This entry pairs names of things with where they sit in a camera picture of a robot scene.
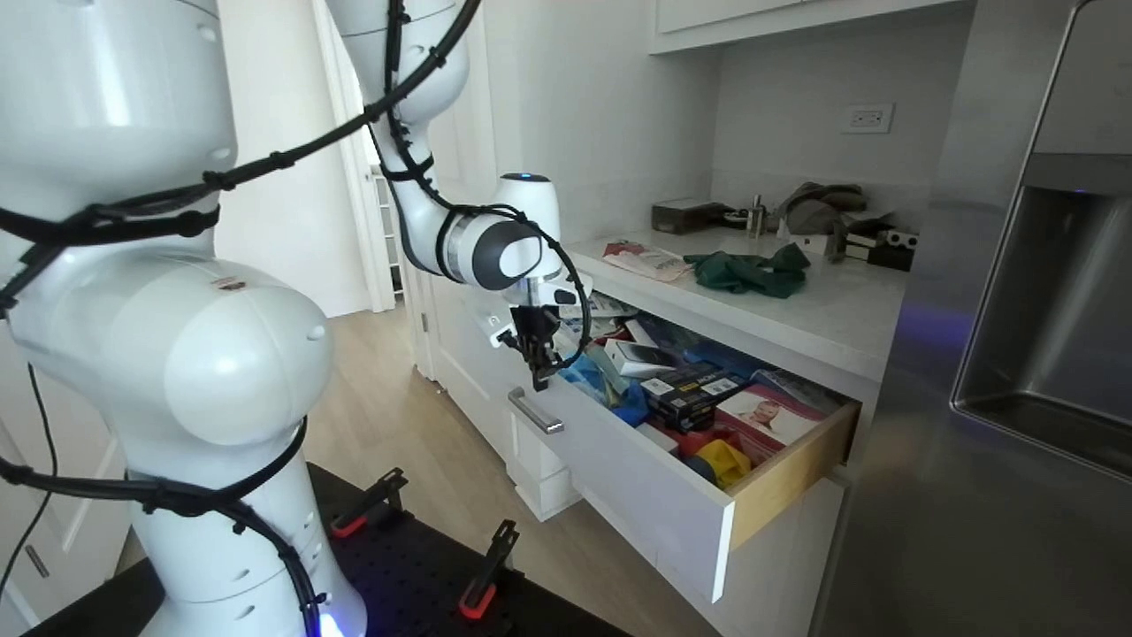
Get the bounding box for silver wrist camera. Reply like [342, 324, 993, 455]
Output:
[485, 308, 522, 354]

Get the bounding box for green towel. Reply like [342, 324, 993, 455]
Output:
[681, 242, 812, 300]

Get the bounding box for stainless steel refrigerator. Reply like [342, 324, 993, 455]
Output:
[811, 0, 1132, 637]

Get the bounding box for grey crumpled cloth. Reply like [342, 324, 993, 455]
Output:
[778, 177, 875, 236]

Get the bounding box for black floor mat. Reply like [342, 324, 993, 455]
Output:
[20, 459, 630, 637]

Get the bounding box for silver bar drawer handle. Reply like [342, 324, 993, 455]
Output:
[506, 387, 566, 438]

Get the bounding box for white kitchen base cabinet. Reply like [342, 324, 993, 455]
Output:
[404, 224, 913, 637]

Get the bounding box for yellow tape roll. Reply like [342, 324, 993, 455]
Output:
[689, 438, 752, 495]

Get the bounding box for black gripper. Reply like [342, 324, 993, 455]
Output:
[506, 300, 568, 393]

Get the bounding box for small dark bottles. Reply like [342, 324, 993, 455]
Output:
[731, 195, 786, 236]

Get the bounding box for thin black wire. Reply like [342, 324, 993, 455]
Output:
[0, 365, 64, 594]

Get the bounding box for white wall outlet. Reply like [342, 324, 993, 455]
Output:
[847, 102, 900, 140]

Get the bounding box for white black small box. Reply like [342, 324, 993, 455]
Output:
[599, 335, 676, 383]

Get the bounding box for white paper box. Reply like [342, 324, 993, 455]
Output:
[580, 289, 635, 329]

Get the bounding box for dark rectangular box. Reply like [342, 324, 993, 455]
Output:
[646, 200, 737, 236]

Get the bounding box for red white booklet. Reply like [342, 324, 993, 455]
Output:
[599, 236, 694, 287]

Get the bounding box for black tool with rollers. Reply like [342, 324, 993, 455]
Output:
[823, 219, 920, 278]

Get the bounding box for black orange spring clamp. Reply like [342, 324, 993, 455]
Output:
[324, 463, 410, 547]
[455, 516, 522, 626]

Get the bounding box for black labelled box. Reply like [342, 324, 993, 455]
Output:
[633, 370, 742, 434]

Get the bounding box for white wooden drawer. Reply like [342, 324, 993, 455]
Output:
[462, 289, 864, 614]

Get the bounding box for white wall cabinet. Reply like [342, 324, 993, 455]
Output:
[646, 0, 976, 56]

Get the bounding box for blue plastic packet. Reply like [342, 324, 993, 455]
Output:
[559, 352, 618, 411]

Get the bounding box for red white flat box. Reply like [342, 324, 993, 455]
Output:
[712, 374, 826, 455]

